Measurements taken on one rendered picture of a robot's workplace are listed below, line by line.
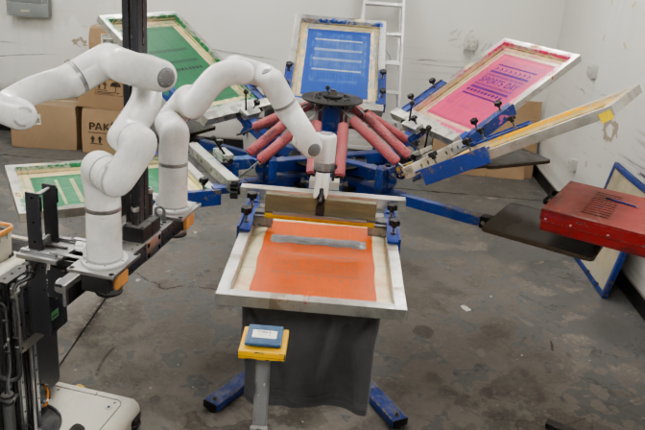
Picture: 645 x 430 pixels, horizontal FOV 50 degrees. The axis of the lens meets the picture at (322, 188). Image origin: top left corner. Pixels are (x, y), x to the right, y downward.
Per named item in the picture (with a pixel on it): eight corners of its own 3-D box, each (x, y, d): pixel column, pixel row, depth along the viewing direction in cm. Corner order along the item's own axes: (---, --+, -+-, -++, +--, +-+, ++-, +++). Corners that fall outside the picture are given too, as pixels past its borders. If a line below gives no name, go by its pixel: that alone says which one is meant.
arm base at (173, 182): (138, 209, 231) (138, 165, 226) (155, 197, 243) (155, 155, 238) (182, 217, 228) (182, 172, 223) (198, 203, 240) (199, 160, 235)
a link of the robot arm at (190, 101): (229, 45, 217) (216, 35, 233) (155, 139, 218) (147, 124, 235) (264, 73, 224) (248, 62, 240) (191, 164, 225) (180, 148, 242)
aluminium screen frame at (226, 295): (406, 321, 212) (407, 310, 211) (215, 304, 213) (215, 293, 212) (392, 223, 287) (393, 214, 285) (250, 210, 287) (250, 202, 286)
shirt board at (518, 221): (609, 245, 304) (613, 227, 301) (588, 277, 271) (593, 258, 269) (346, 174, 368) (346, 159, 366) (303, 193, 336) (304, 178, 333)
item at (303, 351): (369, 418, 235) (382, 305, 221) (236, 406, 236) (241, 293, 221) (369, 413, 238) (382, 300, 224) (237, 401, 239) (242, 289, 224)
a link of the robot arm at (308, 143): (269, 106, 240) (297, 154, 250) (280, 115, 229) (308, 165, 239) (290, 92, 241) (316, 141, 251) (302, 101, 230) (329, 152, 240)
